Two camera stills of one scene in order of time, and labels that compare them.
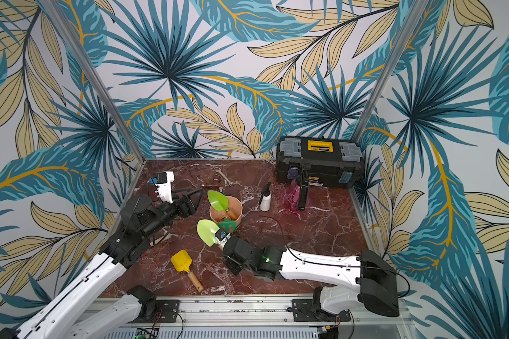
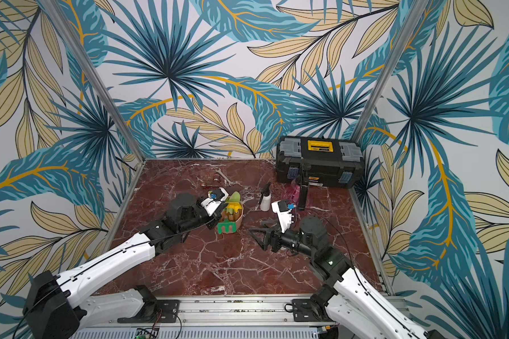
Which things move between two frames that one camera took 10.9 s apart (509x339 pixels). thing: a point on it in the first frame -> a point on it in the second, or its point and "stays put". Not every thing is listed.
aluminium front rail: x=236 y=313 stays put
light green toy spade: x=207 y=229 -> x=235 y=197
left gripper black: x=185 y=211 -> x=212 y=222
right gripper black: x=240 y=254 -> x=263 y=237
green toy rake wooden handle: x=230 y=224 stays put
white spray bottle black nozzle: x=265 y=201 stays put
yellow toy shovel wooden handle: x=182 y=260 -> x=235 y=205
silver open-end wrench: x=229 y=182 stays put
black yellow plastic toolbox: x=333 y=162 stays put
